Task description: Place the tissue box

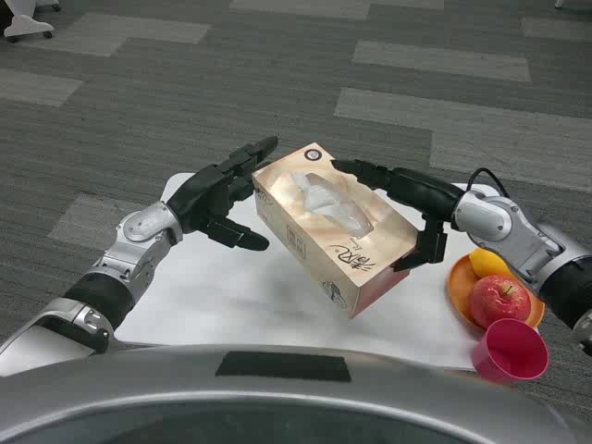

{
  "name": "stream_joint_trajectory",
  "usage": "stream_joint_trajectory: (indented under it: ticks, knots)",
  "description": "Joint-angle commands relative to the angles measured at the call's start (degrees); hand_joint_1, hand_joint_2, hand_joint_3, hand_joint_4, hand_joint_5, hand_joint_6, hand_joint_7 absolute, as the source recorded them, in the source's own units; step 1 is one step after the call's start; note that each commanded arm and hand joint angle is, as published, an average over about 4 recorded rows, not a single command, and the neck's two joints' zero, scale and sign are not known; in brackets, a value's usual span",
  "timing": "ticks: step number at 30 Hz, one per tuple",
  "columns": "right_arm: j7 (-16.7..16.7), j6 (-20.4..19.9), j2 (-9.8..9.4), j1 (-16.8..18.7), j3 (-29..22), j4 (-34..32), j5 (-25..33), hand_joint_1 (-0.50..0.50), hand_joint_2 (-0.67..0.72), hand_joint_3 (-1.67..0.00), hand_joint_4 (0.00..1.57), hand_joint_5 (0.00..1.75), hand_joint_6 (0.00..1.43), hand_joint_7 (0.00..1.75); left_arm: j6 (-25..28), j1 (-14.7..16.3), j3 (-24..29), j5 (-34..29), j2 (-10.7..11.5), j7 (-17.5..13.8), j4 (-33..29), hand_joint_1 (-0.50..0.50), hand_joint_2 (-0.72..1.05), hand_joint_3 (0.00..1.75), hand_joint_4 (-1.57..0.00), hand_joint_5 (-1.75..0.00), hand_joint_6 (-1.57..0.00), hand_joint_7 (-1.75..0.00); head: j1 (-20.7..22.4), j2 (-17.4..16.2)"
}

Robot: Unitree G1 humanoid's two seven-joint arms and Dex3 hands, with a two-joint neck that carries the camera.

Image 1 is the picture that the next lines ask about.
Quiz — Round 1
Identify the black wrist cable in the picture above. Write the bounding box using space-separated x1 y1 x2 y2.
464 166 512 198

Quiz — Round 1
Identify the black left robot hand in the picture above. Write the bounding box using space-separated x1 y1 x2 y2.
166 135 280 253

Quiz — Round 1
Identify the orange plate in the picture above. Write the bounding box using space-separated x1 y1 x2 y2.
447 253 547 333

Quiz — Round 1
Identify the white wheeled chair base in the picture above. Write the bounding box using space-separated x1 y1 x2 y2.
3 0 62 44

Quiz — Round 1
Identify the pink plastic cup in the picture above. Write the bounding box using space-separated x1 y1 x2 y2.
472 317 550 385

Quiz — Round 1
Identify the yellow orange fruit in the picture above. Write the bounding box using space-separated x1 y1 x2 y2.
468 248 510 278

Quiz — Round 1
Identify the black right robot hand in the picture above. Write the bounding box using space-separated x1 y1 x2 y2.
330 158 466 273

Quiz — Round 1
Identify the red apple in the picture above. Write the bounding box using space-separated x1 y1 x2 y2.
469 275 532 330

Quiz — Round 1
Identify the beige printed tissue box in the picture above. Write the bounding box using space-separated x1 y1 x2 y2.
252 142 420 320

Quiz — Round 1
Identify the silver robot chest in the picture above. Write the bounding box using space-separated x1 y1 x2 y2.
0 344 574 444

